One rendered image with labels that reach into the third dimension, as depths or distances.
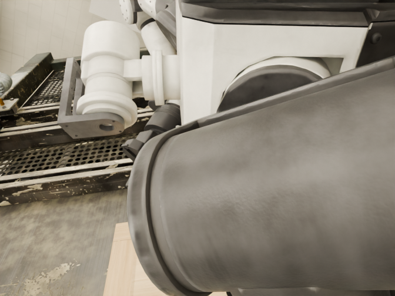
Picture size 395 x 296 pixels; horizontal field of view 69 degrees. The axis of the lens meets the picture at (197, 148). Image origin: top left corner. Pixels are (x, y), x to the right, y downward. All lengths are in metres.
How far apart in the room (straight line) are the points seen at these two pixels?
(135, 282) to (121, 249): 0.09
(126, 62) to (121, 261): 0.50
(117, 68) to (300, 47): 0.20
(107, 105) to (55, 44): 5.87
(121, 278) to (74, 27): 5.48
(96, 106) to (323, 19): 0.21
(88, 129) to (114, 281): 0.44
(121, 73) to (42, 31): 5.84
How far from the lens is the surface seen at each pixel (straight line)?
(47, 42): 6.20
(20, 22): 6.25
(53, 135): 1.25
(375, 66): 0.18
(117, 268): 0.72
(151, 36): 0.77
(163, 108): 0.68
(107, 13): 4.28
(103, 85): 0.32
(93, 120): 0.31
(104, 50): 0.34
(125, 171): 0.87
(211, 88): 0.22
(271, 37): 0.21
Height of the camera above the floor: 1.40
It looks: 17 degrees down
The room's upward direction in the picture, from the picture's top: 73 degrees counter-clockwise
